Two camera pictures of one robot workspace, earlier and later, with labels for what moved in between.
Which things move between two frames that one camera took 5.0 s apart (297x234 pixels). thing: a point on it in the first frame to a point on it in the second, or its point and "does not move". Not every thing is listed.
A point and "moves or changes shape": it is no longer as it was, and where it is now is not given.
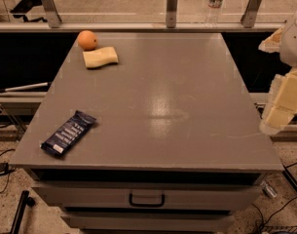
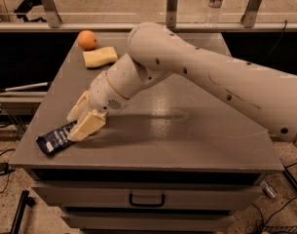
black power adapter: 0,169 does not move
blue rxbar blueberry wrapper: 68,135 moves or changes shape
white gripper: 293,43 to 103,94
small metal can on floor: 268,190 does not move
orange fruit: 87,40 does not move
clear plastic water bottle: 215,5 does not move
